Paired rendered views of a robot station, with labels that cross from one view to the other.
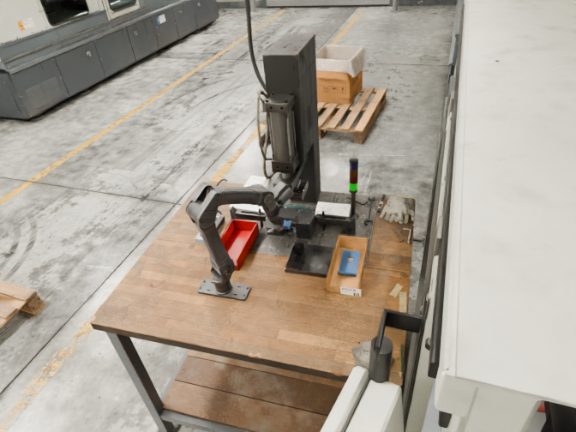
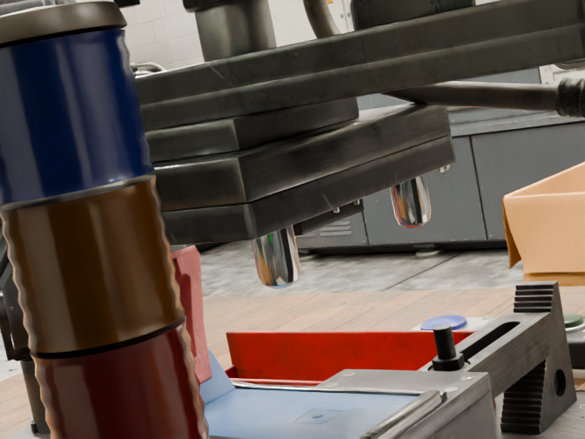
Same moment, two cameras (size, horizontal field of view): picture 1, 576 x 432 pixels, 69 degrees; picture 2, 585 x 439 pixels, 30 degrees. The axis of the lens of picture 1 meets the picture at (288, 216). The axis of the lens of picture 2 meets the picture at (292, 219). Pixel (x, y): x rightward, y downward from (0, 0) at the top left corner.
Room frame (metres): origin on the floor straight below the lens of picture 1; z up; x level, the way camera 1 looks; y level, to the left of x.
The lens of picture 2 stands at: (1.64, -0.52, 1.17)
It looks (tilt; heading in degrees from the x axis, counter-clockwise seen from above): 8 degrees down; 110
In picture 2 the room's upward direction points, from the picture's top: 11 degrees counter-clockwise
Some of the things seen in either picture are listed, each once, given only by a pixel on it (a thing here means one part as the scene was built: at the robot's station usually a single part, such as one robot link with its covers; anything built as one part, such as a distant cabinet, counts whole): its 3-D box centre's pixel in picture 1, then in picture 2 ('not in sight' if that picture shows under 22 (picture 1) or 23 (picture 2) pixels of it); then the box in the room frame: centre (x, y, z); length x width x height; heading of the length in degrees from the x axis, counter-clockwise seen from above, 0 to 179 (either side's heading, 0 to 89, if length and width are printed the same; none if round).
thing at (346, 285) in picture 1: (349, 264); not in sight; (1.16, -0.22, 0.93); 0.25 x 0.13 x 0.08; 161
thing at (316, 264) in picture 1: (309, 259); not in sight; (1.23, -0.07, 0.91); 0.17 x 0.16 x 0.02; 71
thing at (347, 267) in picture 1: (349, 261); not in sight; (1.19, -0.22, 0.92); 0.15 x 0.07 x 0.03; 162
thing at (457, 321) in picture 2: not in sight; (444, 330); (1.44, 0.37, 0.93); 0.04 x 0.04 x 0.02
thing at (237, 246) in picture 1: (236, 243); (307, 391); (1.35, 0.23, 0.93); 0.25 x 0.12 x 0.06; 161
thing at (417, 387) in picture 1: (413, 294); not in sight; (0.74, -0.31, 1.21); 0.86 x 0.10 x 0.79; 157
